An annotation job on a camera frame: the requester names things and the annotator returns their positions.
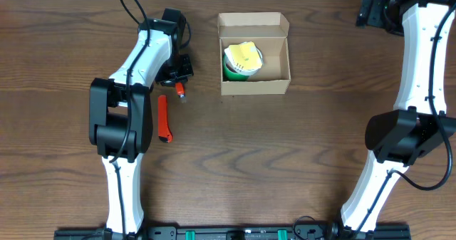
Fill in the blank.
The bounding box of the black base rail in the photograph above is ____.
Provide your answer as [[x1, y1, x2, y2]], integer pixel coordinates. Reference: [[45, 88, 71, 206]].
[[53, 223, 412, 240]]

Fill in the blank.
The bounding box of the orange stapler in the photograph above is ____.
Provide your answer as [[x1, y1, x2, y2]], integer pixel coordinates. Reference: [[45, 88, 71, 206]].
[[175, 82, 186, 98]]

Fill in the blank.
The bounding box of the open cardboard box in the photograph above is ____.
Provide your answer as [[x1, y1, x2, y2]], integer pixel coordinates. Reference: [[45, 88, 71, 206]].
[[217, 12, 291, 95]]

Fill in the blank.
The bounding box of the green tape roll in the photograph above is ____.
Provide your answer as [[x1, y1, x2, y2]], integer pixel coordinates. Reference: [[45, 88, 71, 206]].
[[222, 55, 249, 81]]

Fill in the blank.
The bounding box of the orange utility knife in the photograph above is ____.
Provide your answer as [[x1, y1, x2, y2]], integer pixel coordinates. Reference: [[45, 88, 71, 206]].
[[157, 95, 173, 143]]

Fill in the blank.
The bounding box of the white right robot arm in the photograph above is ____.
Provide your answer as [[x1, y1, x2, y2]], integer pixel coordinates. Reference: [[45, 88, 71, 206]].
[[328, 0, 455, 239]]

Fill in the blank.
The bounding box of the yellow sticky note pad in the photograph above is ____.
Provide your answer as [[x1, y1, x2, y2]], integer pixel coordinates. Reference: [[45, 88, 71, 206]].
[[224, 41, 264, 72]]

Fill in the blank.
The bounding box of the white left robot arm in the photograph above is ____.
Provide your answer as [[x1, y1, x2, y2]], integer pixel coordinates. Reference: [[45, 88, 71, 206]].
[[89, 19, 190, 239]]

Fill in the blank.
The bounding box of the white masking tape roll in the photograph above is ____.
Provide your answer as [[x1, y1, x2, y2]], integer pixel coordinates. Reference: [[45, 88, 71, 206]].
[[223, 46, 264, 77]]

